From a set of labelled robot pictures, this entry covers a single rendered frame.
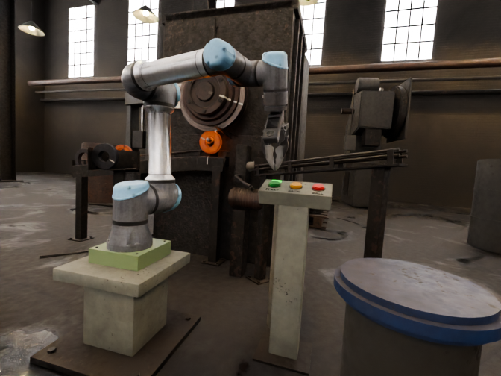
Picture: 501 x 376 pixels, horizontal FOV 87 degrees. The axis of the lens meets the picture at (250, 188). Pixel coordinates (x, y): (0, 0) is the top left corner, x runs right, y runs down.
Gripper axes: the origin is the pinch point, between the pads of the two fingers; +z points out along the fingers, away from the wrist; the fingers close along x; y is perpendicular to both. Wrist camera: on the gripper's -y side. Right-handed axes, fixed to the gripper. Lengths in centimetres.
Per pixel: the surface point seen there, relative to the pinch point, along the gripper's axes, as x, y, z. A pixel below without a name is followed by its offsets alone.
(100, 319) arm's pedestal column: 51, -39, 43
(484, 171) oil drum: -162, 214, 69
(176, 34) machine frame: 97, 115, -59
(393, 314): -31, -45, 10
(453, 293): -44, -35, 12
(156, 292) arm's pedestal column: 39, -25, 42
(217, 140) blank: 55, 75, 10
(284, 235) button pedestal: -5.0, -9.0, 20.9
